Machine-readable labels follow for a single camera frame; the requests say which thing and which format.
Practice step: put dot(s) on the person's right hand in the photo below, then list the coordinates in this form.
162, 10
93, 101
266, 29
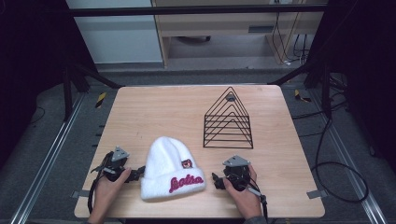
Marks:
246, 202

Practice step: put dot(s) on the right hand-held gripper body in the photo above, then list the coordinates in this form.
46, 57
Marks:
237, 172

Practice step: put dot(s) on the aluminium floor rail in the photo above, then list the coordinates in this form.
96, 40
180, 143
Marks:
351, 168
46, 161

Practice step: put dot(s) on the black horizontal frame bar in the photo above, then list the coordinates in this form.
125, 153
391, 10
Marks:
186, 10

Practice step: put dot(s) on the white fluffy beanie hat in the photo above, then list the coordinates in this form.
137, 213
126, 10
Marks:
169, 161

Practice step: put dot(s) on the dark curtain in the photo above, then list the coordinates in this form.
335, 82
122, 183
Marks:
31, 62
364, 68

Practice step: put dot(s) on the grey metal table bracket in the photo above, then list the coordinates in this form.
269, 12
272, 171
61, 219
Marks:
317, 194
79, 194

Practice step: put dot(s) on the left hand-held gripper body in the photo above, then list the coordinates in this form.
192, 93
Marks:
115, 161

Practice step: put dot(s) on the person's left hand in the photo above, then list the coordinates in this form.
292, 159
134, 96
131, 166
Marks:
106, 196

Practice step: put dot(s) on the white cabinet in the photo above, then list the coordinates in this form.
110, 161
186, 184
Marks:
118, 40

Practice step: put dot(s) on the black metal stand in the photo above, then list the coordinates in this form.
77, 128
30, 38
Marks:
70, 87

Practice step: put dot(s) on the light wooden desk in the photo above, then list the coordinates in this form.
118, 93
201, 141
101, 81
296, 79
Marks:
218, 25

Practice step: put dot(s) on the yellow black striped tape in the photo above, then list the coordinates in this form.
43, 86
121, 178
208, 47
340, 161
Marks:
300, 96
100, 100

